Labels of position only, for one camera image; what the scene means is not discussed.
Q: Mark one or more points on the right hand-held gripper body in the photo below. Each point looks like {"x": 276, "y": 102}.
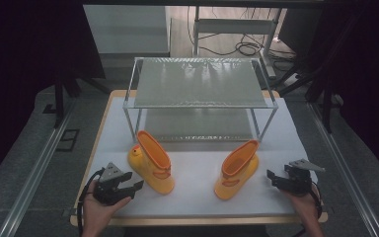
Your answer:
{"x": 299, "y": 184}

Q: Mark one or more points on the white table mat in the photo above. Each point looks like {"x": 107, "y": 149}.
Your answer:
{"x": 194, "y": 187}

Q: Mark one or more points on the person's left hand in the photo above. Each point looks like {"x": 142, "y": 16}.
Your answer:
{"x": 97, "y": 212}

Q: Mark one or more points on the grey cabinet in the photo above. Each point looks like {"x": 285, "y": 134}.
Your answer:
{"x": 125, "y": 29}

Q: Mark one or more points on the black stand legs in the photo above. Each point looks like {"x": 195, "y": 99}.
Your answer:
{"x": 59, "y": 98}
{"x": 325, "y": 98}

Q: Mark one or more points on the grey metal stand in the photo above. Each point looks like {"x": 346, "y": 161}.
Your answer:
{"x": 233, "y": 26}

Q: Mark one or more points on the yellow rain boot orange trim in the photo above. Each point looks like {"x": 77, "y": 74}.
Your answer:
{"x": 240, "y": 179}
{"x": 154, "y": 177}

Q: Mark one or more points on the black floor plate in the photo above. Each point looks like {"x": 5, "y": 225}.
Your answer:
{"x": 67, "y": 140}

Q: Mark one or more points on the person's right hand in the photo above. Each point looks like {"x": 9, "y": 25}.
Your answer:
{"x": 306, "y": 207}

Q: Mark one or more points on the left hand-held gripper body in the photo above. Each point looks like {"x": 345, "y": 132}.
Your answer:
{"x": 107, "y": 192}

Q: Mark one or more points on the dark curtain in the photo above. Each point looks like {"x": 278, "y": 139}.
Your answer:
{"x": 368, "y": 72}
{"x": 23, "y": 65}

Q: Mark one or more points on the aluminium floor rail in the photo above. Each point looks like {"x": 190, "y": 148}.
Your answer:
{"x": 345, "y": 171}
{"x": 33, "y": 177}

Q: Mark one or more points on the metal two-tier shoe rack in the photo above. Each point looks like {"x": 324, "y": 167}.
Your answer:
{"x": 197, "y": 85}

